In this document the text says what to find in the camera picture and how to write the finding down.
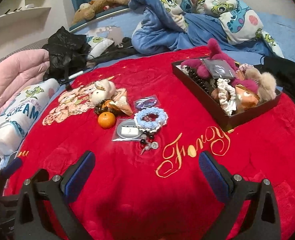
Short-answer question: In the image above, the black plastic bag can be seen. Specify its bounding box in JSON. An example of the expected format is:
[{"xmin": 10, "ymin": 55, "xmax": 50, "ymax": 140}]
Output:
[{"xmin": 42, "ymin": 26, "xmax": 91, "ymax": 80}]

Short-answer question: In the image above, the orange triangular packet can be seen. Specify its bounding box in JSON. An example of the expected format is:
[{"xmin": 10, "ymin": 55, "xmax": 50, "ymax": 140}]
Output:
[{"xmin": 111, "ymin": 90, "xmax": 134, "ymax": 117}]

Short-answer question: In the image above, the black shallow box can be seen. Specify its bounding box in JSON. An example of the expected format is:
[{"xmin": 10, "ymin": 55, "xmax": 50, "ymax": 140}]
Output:
[{"xmin": 172, "ymin": 59, "xmax": 282, "ymax": 130}]

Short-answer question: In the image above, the cartoon printed duvet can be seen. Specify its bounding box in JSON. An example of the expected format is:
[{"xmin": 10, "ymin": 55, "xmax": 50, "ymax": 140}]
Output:
[{"xmin": 131, "ymin": 0, "xmax": 285, "ymax": 58}]

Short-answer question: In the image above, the white lace scrunchie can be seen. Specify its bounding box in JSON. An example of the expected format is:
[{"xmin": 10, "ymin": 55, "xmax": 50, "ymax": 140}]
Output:
[
  {"xmin": 217, "ymin": 78, "xmax": 238, "ymax": 117},
  {"xmin": 239, "ymin": 64, "xmax": 255, "ymax": 75}
]

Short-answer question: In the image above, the black bead bracelet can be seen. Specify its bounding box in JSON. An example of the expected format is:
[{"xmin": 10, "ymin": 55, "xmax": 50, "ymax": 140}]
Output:
[{"xmin": 187, "ymin": 66, "xmax": 214, "ymax": 92}]

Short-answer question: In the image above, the blue crochet scrunchie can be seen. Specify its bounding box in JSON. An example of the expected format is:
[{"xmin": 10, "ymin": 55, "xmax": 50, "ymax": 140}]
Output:
[{"xmin": 134, "ymin": 108, "xmax": 168, "ymax": 133}]

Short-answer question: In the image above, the grey round packaged item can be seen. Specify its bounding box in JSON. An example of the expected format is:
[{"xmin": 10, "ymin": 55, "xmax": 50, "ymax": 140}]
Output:
[{"xmin": 112, "ymin": 119, "xmax": 148, "ymax": 142}]

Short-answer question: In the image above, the black clothing pile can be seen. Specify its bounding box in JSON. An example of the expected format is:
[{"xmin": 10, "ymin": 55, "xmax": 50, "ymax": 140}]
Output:
[{"xmin": 87, "ymin": 37, "xmax": 138, "ymax": 65}]

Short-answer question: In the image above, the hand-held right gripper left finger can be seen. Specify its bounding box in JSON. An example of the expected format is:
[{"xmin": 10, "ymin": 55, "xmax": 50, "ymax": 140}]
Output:
[{"xmin": 14, "ymin": 151, "xmax": 96, "ymax": 240}]

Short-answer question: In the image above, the long printed pillow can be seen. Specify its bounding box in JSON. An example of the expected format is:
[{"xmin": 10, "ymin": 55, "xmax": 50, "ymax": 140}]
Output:
[{"xmin": 0, "ymin": 78, "xmax": 60, "ymax": 155}]

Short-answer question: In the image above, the bed with blue sheet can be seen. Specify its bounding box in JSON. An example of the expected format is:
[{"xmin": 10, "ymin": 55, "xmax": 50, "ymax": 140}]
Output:
[{"xmin": 70, "ymin": 11, "xmax": 295, "ymax": 68}]

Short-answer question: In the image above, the purple disc packet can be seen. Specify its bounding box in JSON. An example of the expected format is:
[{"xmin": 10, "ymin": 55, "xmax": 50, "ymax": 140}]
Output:
[{"xmin": 134, "ymin": 95, "xmax": 160, "ymax": 113}]

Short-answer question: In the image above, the red embroidered blanket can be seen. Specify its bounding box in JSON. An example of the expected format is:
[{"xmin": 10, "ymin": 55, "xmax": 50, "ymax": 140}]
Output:
[{"xmin": 5, "ymin": 45, "xmax": 295, "ymax": 240}]

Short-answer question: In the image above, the small monster print pillow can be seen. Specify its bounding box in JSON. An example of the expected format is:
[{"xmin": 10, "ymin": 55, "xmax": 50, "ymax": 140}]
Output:
[{"xmin": 86, "ymin": 35, "xmax": 113, "ymax": 60}]

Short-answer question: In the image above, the pink plush toy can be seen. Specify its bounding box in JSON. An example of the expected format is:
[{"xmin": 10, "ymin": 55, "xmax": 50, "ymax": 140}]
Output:
[{"xmin": 181, "ymin": 39, "xmax": 259, "ymax": 98}]

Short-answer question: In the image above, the clear packet with dark item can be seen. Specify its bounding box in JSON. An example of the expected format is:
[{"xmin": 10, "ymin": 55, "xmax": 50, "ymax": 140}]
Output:
[{"xmin": 203, "ymin": 58, "xmax": 238, "ymax": 80}]

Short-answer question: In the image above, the bead bracelet with charms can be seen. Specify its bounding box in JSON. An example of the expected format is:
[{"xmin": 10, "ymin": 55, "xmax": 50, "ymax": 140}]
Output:
[{"xmin": 139, "ymin": 127, "xmax": 160, "ymax": 155}]

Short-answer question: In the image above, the brown plush toy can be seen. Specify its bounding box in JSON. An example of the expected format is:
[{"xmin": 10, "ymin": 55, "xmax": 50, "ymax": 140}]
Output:
[{"xmin": 72, "ymin": 0, "xmax": 134, "ymax": 25}]

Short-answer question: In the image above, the white plush rabbit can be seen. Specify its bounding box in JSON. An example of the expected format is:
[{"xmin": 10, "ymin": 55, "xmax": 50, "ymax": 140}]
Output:
[{"xmin": 91, "ymin": 79, "xmax": 118, "ymax": 105}]

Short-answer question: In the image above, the pink quilt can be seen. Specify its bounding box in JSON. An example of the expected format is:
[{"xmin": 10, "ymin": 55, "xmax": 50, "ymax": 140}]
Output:
[{"xmin": 0, "ymin": 49, "xmax": 50, "ymax": 130}]

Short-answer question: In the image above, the orange foil packet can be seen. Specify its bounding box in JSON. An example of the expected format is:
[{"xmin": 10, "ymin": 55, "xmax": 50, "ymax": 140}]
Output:
[{"xmin": 235, "ymin": 85, "xmax": 260, "ymax": 113}]

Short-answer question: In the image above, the brown bead bracelet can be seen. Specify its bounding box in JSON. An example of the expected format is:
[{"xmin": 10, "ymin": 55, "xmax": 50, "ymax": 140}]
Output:
[{"xmin": 95, "ymin": 100, "xmax": 118, "ymax": 115}]

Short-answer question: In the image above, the white wall shelf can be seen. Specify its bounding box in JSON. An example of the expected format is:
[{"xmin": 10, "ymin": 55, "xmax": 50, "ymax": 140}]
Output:
[{"xmin": 0, "ymin": 0, "xmax": 59, "ymax": 39}]

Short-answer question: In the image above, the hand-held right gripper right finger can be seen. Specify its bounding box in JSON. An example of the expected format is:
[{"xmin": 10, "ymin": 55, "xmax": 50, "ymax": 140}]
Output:
[{"xmin": 199, "ymin": 151, "xmax": 281, "ymax": 240}]

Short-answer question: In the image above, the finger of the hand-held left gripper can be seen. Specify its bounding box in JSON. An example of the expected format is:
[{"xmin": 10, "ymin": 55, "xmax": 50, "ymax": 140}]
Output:
[{"xmin": 0, "ymin": 158, "xmax": 23, "ymax": 179}]

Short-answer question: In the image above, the black garment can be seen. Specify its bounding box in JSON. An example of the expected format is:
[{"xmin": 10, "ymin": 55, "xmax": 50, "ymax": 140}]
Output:
[{"xmin": 254, "ymin": 56, "xmax": 295, "ymax": 99}]

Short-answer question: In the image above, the beige fur pom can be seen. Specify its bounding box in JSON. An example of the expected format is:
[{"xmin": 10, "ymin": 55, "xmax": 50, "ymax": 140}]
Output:
[{"xmin": 245, "ymin": 68, "xmax": 278, "ymax": 103}]

